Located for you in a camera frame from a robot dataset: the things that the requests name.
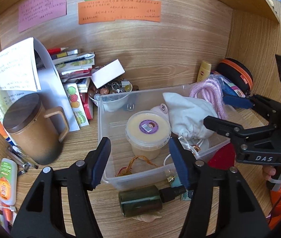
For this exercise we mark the orange sticky note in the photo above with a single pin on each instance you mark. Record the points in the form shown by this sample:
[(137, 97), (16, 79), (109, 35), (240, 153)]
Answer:
[(110, 10)]

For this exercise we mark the yellow lotion tube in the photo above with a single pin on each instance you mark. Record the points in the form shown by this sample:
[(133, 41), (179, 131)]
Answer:
[(204, 71)]

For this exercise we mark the stack of books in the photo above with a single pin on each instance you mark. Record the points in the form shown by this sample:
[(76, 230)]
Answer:
[(74, 67)]

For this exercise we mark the fruit pattern box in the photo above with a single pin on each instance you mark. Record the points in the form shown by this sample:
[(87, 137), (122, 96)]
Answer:
[(76, 104)]

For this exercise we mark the red velvet pouch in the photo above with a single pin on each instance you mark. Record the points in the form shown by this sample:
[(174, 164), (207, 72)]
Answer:
[(224, 158)]

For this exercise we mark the metal nail clipper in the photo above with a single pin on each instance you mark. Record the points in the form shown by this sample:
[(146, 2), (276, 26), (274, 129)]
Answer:
[(19, 158)]

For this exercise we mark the brown mug with lid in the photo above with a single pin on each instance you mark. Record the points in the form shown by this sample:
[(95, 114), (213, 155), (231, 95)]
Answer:
[(29, 124)]

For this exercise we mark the person's right hand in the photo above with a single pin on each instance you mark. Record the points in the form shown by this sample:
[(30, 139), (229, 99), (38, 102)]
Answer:
[(268, 171)]

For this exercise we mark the dark green glass bottle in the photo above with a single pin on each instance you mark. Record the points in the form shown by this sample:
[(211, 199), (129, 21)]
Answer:
[(146, 199)]

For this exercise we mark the black orange zip case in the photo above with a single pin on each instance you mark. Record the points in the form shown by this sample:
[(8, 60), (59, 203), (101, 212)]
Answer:
[(237, 73)]

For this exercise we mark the blue white candy packet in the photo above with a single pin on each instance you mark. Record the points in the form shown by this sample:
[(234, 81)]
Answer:
[(187, 196)]

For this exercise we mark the pink sticky note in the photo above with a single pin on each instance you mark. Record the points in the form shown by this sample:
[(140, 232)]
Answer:
[(34, 12)]

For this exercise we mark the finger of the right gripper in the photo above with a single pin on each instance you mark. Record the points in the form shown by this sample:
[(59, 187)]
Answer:
[(244, 102), (236, 132)]

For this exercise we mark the bowl of small trinkets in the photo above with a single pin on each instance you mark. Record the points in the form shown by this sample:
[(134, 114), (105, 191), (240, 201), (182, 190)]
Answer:
[(114, 90)]

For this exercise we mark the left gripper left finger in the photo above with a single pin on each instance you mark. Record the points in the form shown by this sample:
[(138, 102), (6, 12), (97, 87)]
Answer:
[(41, 213)]

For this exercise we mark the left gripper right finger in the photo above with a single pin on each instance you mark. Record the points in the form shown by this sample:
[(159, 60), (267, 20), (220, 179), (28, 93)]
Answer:
[(239, 213)]

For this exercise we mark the white orange cream tube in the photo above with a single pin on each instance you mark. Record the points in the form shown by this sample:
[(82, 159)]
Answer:
[(8, 182)]

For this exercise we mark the cream tub purple label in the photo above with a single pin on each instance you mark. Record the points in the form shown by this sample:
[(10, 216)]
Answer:
[(147, 132)]

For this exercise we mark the white paper stand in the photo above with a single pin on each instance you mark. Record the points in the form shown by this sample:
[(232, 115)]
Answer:
[(26, 67)]

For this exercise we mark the beige conch seashell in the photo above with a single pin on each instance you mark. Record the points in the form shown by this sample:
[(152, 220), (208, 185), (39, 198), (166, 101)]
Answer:
[(147, 217)]

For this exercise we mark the white drawstring cloth bag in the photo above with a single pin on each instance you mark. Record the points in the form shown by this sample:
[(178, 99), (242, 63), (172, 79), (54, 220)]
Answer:
[(186, 115)]

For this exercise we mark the gold bell ornament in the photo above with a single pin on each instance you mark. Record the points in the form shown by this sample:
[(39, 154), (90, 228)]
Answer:
[(170, 175)]

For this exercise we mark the clear plastic storage bin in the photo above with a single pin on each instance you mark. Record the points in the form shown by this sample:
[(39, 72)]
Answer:
[(125, 170)]

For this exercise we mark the blue patchwork pouch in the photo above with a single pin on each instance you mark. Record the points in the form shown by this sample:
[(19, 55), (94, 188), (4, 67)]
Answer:
[(228, 88)]

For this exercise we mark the white brown cardboard box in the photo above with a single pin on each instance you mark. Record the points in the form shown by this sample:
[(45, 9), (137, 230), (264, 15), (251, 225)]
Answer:
[(105, 74)]

